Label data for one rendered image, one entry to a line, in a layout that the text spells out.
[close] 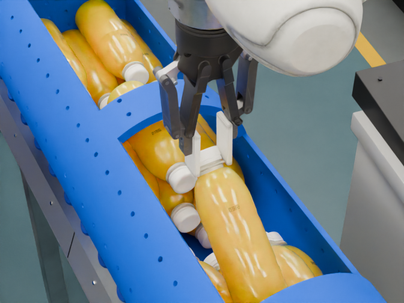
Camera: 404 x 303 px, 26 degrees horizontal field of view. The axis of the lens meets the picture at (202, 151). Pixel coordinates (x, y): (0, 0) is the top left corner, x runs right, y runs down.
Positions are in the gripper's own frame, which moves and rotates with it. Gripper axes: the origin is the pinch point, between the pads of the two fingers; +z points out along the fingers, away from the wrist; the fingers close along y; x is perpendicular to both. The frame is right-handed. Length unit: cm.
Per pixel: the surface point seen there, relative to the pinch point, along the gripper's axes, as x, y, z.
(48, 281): -74, 8, 109
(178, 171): -8.2, 0.4, 11.7
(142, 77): -35.9, -6.4, 17.6
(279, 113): -121, -92, 128
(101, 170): -12.4, 10.3, 10.9
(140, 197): -3.5, 8.1, 8.9
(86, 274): -20.6, 12.4, 42.2
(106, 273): -14.9, 10.6, 36.6
